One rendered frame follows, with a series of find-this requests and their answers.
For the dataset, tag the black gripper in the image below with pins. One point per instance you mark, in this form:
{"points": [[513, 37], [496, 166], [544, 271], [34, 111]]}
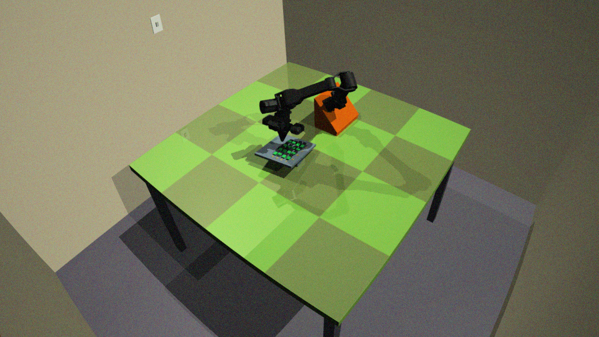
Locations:
{"points": [[295, 129]]}

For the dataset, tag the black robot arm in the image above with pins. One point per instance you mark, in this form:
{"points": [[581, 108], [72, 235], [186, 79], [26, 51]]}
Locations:
{"points": [[292, 97]]}

